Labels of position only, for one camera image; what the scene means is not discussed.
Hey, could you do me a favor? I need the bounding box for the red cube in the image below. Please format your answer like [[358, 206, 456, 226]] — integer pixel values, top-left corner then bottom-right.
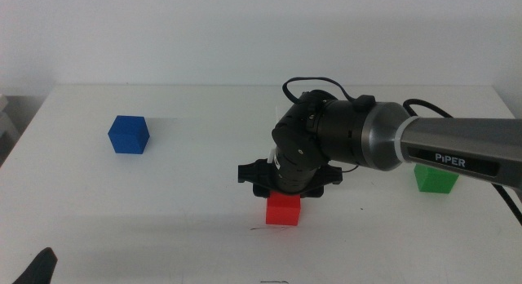
[[265, 191, 302, 227]]

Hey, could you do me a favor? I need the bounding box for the green cube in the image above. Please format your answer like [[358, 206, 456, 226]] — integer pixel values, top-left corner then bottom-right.
[[414, 163, 460, 194]]

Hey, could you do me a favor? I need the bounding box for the blue cube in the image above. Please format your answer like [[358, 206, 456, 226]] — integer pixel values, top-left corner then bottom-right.
[[107, 115, 151, 155]]

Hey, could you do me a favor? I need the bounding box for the thin black camera cable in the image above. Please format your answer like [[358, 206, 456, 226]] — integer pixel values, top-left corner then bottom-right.
[[281, 76, 376, 110]]

